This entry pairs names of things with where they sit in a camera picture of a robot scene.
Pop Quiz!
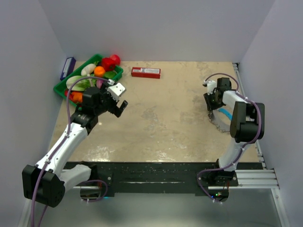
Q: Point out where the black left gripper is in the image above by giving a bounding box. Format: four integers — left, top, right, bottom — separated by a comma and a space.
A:
95, 83, 127, 118

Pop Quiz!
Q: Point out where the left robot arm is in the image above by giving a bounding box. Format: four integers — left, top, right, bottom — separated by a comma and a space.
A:
22, 83, 128, 208

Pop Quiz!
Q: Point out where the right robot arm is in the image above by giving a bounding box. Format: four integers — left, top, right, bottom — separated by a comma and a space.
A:
203, 74, 265, 186

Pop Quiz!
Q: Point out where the green bell pepper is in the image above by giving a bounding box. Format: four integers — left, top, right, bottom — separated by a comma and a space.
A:
103, 71, 116, 79

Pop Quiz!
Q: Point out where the purple onion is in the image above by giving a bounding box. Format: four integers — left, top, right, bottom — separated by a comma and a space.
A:
96, 79, 104, 88

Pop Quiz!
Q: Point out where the red rectangular box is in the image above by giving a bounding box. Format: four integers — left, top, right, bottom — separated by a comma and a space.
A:
131, 67, 161, 79

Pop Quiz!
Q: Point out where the red bell pepper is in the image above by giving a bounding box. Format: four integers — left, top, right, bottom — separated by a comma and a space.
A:
101, 58, 116, 71

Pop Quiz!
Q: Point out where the red tomato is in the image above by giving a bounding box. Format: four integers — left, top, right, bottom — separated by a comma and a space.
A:
110, 54, 121, 65

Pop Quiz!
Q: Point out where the small orange pepper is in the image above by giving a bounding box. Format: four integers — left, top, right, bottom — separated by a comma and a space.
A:
71, 91, 83, 104

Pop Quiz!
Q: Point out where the green leafy cabbage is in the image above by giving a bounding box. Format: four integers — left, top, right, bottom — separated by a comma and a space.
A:
66, 76, 97, 92

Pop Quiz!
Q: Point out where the white radish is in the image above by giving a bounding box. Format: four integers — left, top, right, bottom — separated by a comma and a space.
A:
81, 63, 96, 76

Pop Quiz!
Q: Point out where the red chili pepper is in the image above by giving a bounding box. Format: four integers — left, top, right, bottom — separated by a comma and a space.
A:
64, 89, 73, 101

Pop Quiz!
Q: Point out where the green plastic tray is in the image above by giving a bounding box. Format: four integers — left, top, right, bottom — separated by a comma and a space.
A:
53, 53, 124, 107

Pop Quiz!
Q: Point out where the purple box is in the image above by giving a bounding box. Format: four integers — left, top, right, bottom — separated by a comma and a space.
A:
60, 57, 76, 81

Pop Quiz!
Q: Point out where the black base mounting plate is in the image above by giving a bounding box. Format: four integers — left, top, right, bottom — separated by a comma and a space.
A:
62, 161, 265, 198

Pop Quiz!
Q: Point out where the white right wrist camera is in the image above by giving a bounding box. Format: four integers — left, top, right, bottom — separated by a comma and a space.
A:
203, 80, 217, 95

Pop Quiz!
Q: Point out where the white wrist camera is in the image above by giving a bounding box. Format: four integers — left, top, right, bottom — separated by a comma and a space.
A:
203, 80, 217, 95
107, 83, 126, 102

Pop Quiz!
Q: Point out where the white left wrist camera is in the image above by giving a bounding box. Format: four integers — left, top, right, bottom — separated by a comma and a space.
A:
107, 83, 126, 102

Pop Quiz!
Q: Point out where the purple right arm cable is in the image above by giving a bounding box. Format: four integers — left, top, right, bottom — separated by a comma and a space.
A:
196, 72, 262, 201

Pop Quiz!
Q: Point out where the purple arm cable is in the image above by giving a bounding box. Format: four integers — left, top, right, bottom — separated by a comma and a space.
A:
196, 72, 262, 201
30, 76, 112, 227

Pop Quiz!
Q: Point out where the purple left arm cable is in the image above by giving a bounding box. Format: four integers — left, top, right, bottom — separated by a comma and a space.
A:
30, 76, 112, 227

